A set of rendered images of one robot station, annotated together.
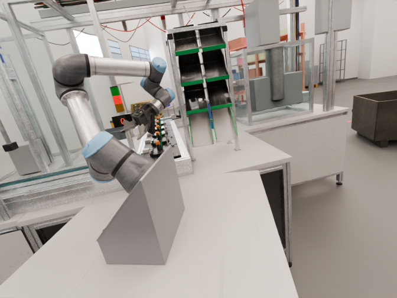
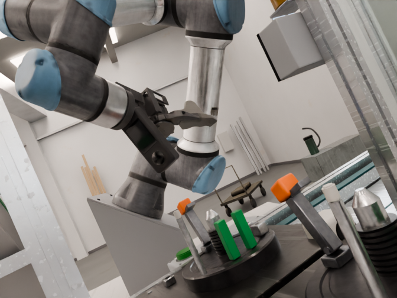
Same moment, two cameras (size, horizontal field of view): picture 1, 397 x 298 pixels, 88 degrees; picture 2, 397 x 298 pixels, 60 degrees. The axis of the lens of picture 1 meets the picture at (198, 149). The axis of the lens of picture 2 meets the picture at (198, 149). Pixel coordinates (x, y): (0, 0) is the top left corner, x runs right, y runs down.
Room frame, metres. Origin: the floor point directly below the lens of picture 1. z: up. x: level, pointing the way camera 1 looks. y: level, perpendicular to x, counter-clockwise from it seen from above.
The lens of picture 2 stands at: (1.71, 0.10, 1.12)
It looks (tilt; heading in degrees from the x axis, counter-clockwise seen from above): 2 degrees up; 160
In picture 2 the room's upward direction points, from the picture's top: 25 degrees counter-clockwise
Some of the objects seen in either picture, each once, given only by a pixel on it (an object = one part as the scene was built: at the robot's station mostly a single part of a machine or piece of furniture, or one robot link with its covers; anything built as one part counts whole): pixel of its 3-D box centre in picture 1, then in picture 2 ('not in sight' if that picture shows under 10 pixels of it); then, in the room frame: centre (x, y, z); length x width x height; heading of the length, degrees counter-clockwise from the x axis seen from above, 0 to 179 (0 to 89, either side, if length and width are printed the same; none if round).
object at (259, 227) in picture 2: not in sight; (259, 228); (1.27, 0.30, 1.00); 0.02 x 0.01 x 0.02; 8
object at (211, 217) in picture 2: not in sight; (212, 219); (1.26, 0.24, 1.04); 0.02 x 0.02 x 0.03
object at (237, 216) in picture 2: not in sight; (243, 229); (1.30, 0.26, 1.02); 0.01 x 0.01 x 0.05; 8
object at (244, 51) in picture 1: (268, 83); not in sight; (2.21, -0.84, 1.21); 0.69 x 0.46 x 0.69; 98
